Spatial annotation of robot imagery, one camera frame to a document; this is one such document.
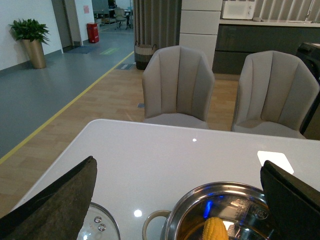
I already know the green potted plant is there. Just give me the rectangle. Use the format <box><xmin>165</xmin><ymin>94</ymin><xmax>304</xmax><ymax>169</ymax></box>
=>
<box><xmin>9</xmin><ymin>18</ymin><xmax>50</xmax><ymax>45</ymax></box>

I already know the steel pot with grey handles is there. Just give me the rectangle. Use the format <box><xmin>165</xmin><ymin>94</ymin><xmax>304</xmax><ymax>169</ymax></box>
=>
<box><xmin>142</xmin><ymin>182</ymin><xmax>283</xmax><ymax>240</ymax></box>

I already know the beige chair right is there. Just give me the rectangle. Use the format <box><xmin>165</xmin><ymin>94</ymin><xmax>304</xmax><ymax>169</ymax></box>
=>
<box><xmin>231</xmin><ymin>50</ymin><xmax>320</xmax><ymax>139</ymax></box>

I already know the yellow corn cob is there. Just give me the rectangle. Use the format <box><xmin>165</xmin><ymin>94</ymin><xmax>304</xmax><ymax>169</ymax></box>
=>
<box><xmin>202</xmin><ymin>217</ymin><xmax>229</xmax><ymax>240</ymax></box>

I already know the beige chair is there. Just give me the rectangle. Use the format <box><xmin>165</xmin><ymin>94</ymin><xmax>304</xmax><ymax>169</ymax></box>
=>
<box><xmin>142</xmin><ymin>45</ymin><xmax>215</xmax><ymax>129</ymax></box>
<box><xmin>231</xmin><ymin>50</ymin><xmax>320</xmax><ymax>139</ymax></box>

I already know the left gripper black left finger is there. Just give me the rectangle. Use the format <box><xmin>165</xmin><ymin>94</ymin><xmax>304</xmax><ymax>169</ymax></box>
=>
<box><xmin>0</xmin><ymin>156</ymin><xmax>97</xmax><ymax>240</ymax></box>

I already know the white microwave oven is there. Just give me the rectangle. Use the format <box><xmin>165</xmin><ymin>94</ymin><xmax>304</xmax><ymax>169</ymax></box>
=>
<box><xmin>221</xmin><ymin>0</ymin><xmax>256</xmax><ymax>20</ymax></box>

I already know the glass lid with steel knob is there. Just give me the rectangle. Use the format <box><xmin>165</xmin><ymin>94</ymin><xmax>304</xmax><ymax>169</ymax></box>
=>
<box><xmin>77</xmin><ymin>202</ymin><xmax>121</xmax><ymax>240</ymax></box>

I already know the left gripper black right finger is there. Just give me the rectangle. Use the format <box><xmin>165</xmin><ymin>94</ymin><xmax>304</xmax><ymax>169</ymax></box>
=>
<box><xmin>260</xmin><ymin>160</ymin><xmax>320</xmax><ymax>240</ymax></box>

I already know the gold plant pot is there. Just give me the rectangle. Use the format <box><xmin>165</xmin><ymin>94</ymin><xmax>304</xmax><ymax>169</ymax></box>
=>
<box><xmin>22</xmin><ymin>39</ymin><xmax>47</xmax><ymax>69</ymax></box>

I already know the dark kitchen counter cabinet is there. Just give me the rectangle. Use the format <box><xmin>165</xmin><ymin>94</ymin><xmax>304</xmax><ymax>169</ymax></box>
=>
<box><xmin>212</xmin><ymin>20</ymin><xmax>320</xmax><ymax>75</ymax></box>

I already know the white pillar column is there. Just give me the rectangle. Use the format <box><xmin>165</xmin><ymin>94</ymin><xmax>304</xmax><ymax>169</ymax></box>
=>
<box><xmin>179</xmin><ymin>0</ymin><xmax>223</xmax><ymax>67</ymax></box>

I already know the woven laundry basket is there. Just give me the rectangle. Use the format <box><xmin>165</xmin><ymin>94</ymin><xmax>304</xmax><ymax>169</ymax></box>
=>
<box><xmin>134</xmin><ymin>41</ymin><xmax>157</xmax><ymax>70</ymax></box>

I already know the beige chair left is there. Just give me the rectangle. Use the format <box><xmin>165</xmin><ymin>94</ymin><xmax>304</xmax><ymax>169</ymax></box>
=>
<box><xmin>142</xmin><ymin>45</ymin><xmax>215</xmax><ymax>129</ymax></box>

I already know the red cabinet box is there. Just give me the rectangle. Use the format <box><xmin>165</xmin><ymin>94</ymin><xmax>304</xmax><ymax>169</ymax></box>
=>
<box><xmin>86</xmin><ymin>22</ymin><xmax>99</xmax><ymax>44</ymax></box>

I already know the office swivel chair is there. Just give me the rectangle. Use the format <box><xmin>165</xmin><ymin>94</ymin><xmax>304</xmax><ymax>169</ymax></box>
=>
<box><xmin>114</xmin><ymin>8</ymin><xmax>127</xmax><ymax>29</ymax></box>

